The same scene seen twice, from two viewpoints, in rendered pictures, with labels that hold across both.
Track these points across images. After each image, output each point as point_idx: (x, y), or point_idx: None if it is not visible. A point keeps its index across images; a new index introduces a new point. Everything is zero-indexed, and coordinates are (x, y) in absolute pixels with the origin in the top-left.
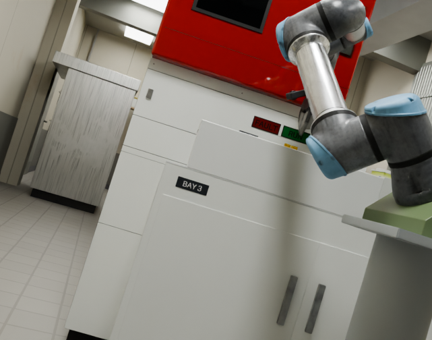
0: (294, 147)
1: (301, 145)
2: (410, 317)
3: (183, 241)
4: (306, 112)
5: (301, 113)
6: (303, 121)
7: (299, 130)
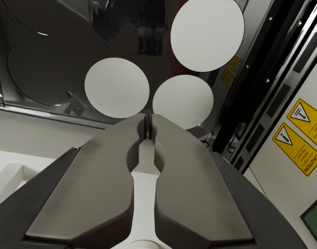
0: (313, 163)
1: (308, 195)
2: None
3: None
4: (60, 227)
5: (217, 222)
6: (105, 146)
7: (143, 113)
